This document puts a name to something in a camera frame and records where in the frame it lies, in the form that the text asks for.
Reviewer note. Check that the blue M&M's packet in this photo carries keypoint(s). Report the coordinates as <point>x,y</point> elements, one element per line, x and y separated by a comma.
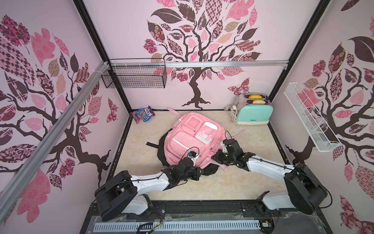
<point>141,112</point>

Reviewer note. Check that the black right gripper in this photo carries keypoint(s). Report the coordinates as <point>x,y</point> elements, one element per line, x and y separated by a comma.
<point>221,156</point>

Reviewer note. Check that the black wire basket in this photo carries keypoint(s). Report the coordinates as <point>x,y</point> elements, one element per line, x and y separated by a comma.
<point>136,73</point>

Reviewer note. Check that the white cable duct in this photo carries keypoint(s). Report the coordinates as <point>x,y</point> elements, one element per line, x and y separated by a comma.
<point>177,227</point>

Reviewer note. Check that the pink candy packet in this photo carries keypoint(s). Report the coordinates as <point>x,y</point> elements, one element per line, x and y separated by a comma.
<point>136,117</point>

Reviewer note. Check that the aluminium rail back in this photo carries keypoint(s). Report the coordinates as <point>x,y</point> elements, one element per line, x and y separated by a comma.
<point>193,64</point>

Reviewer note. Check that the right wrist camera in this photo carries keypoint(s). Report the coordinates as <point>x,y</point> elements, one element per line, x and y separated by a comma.
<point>232,146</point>

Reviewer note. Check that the purple candy packet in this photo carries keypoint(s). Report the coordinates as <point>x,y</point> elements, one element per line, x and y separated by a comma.
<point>149,111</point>

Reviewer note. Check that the white wire basket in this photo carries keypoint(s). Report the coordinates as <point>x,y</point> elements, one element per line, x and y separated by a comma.
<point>323,137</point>

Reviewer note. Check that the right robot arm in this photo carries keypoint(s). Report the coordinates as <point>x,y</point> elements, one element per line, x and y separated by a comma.
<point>304,191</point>

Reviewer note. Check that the pink backpack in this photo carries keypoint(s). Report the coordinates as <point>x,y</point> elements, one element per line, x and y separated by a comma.
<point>194,132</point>

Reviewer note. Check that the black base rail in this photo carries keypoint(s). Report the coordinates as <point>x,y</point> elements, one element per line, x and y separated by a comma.
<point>284,220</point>

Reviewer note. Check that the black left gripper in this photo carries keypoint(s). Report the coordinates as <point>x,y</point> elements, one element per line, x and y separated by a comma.
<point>196,175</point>

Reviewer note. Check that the aluminium rail left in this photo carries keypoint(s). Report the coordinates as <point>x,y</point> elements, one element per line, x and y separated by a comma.
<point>22,178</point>

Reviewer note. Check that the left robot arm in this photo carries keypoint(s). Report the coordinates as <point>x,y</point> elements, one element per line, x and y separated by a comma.
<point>127,194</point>

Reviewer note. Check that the aluminium rail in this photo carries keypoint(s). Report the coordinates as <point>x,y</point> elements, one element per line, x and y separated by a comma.
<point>193,64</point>
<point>22,178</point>

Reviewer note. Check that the mint green toaster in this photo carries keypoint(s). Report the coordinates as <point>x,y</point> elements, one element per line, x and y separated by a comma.
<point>253,109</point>

